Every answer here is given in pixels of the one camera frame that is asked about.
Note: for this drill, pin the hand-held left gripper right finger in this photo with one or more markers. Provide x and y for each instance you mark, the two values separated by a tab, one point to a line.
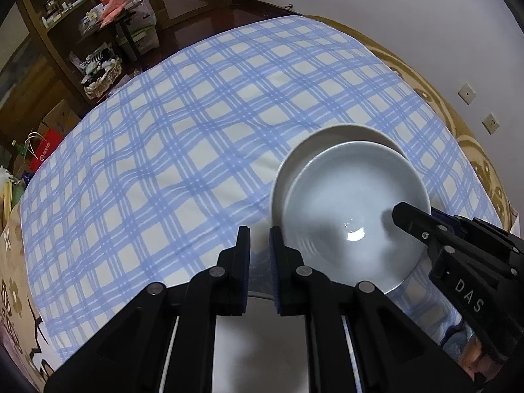
275	278

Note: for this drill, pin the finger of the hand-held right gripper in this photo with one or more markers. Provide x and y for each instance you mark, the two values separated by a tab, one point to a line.
413	219
448	220

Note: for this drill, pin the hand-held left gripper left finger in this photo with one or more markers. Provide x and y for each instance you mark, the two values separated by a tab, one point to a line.
245	278

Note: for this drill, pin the white ceramic bowl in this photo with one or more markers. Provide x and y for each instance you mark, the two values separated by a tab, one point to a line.
327	213
294	159

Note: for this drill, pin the person's right forearm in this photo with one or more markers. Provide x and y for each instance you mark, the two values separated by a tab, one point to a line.
454	342

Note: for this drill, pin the person's right hand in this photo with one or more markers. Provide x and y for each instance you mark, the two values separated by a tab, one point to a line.
481	366

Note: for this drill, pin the blue plaid blanket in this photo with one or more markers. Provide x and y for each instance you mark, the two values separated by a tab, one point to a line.
184	151

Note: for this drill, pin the red paper bag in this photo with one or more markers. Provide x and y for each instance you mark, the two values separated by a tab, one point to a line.
45	151

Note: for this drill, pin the cardboard boxes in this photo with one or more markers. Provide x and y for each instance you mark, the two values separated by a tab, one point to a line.
59	118

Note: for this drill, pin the woven basket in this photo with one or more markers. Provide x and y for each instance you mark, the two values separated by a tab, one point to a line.
100	77

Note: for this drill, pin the white storage boxes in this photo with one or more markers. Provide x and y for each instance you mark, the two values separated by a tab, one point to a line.
143	28

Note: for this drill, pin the pink packets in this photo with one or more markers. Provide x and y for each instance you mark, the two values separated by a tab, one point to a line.
112	14

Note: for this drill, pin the wooden shelf cabinet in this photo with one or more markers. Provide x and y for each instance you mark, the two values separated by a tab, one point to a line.
49	49

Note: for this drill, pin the beige wall socket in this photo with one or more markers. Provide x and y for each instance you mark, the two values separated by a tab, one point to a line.
466	93
490	123

